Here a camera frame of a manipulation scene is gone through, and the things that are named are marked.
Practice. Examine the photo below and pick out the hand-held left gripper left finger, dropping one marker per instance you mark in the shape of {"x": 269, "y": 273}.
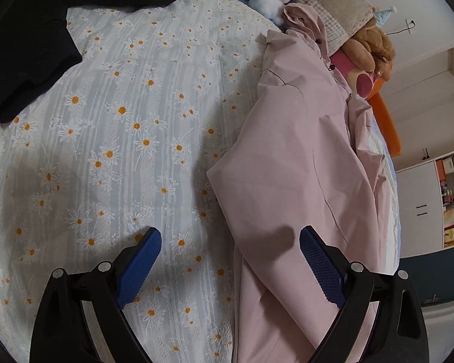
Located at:
{"x": 140, "y": 264}

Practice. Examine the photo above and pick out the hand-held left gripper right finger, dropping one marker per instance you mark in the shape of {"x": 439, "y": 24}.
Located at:
{"x": 319, "y": 264}

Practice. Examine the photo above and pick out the pink hooded jacket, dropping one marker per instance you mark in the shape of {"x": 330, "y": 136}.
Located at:
{"x": 295, "y": 140}

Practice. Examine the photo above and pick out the white daisy blanket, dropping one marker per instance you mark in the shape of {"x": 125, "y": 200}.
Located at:
{"x": 117, "y": 140}

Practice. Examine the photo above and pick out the figurines on cabinet shelf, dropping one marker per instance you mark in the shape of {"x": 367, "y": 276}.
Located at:
{"x": 448, "y": 196}

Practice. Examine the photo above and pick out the orange box in cabinet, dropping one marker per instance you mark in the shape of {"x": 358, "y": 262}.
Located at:
{"x": 440, "y": 167}

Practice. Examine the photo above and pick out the pink bear plush cushion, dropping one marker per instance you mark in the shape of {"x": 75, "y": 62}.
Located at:
{"x": 363, "y": 83}

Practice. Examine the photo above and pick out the brown teddy bear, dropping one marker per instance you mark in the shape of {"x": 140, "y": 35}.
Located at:
{"x": 370, "y": 45}

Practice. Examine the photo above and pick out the black garment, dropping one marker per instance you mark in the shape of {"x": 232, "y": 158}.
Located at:
{"x": 30, "y": 45}

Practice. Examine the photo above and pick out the small bear with party hat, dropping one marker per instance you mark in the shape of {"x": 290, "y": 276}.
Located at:
{"x": 384, "y": 17}

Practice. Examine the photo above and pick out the beige patchwork pillow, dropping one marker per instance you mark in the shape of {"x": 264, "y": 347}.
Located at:
{"x": 336, "y": 3}

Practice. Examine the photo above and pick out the white wall cabinet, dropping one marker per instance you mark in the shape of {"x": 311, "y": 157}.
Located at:
{"x": 416, "y": 196}

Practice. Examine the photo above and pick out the orange bed frame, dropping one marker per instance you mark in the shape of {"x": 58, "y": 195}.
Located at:
{"x": 389, "y": 128}

